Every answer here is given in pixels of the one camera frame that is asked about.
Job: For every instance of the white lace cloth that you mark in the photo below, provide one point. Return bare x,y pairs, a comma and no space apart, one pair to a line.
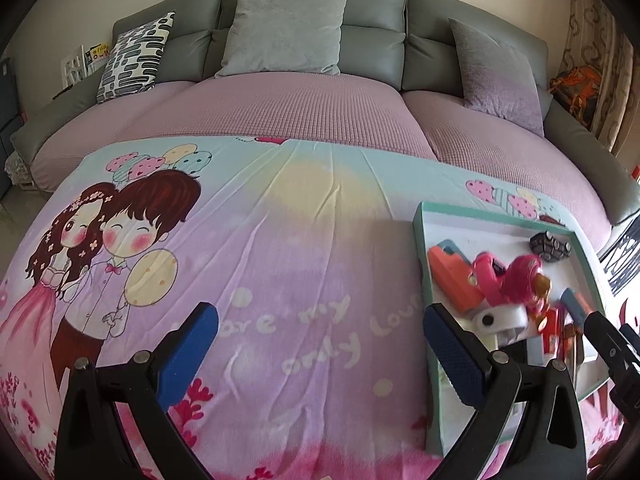
17,170

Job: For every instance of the white magazine rack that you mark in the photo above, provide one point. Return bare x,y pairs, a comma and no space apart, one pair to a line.
75,67

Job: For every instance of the white watch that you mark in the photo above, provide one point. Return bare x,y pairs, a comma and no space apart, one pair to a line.
495,320

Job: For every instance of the pink printed blanket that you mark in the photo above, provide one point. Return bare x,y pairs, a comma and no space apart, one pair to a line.
300,260

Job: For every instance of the beige patterned curtain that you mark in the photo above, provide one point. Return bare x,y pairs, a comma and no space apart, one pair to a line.
600,45

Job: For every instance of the teal cardboard box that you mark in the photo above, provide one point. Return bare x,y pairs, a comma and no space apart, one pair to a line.
475,230

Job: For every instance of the grey sofa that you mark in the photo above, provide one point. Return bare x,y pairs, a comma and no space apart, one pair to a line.
380,25

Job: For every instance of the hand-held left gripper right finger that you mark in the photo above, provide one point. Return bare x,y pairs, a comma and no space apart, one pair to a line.
452,355

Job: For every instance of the pink puppy toy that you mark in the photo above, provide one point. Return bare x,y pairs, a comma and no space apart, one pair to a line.
525,280

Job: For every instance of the yellow magazine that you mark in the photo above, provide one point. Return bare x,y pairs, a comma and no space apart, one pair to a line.
97,52

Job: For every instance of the black white patterned pillow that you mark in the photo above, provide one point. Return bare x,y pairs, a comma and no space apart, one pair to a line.
135,57

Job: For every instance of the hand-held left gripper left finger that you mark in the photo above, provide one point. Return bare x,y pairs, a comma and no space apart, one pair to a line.
187,355

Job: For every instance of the lavender grey pillow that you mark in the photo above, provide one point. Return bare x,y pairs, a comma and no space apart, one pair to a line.
500,75

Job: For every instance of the orange backpack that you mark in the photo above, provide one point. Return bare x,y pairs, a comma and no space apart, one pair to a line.
575,87

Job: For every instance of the orange toy pistol green wheel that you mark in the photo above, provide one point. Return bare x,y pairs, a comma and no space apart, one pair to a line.
450,275

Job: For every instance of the grey blue cabinet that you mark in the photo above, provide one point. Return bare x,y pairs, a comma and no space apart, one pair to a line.
7,105

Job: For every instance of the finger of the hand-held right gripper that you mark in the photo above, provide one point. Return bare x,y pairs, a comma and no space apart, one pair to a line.
629,335
602,335

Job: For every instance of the pink watch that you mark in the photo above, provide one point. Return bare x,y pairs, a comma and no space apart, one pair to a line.
482,280

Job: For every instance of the black toy car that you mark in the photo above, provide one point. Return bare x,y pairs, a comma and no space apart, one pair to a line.
550,246

